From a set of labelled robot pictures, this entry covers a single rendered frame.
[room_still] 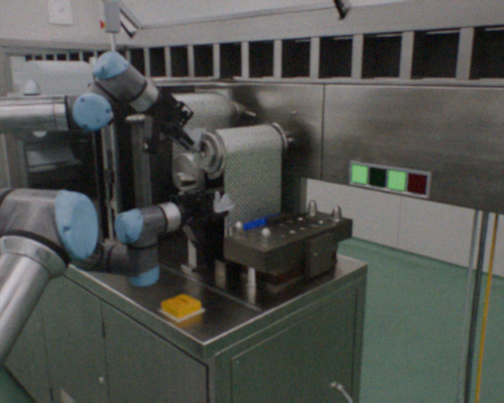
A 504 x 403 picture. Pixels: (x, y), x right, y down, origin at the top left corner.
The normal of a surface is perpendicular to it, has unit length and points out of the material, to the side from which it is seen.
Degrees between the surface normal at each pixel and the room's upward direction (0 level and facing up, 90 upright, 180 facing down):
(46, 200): 28
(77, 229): 86
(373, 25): 90
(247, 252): 90
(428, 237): 90
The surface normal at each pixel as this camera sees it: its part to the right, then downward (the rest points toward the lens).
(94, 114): 0.30, 0.24
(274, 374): 0.71, 0.18
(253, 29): -0.70, 0.18
